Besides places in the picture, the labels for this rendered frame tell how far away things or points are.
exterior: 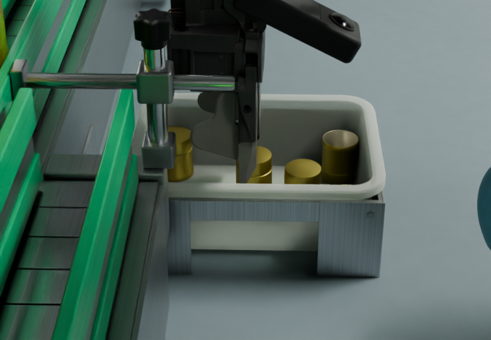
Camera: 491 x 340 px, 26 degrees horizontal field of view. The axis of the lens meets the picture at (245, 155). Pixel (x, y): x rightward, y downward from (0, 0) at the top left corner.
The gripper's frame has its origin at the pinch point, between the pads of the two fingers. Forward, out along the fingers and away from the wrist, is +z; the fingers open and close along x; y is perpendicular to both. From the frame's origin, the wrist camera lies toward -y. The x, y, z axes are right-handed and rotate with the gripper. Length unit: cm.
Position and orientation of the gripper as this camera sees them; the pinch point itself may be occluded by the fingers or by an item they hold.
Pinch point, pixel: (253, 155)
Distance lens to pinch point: 99.2
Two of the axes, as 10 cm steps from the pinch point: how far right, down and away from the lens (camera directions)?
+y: -10.0, -0.3, 0.5
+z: 0.0, 8.6, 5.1
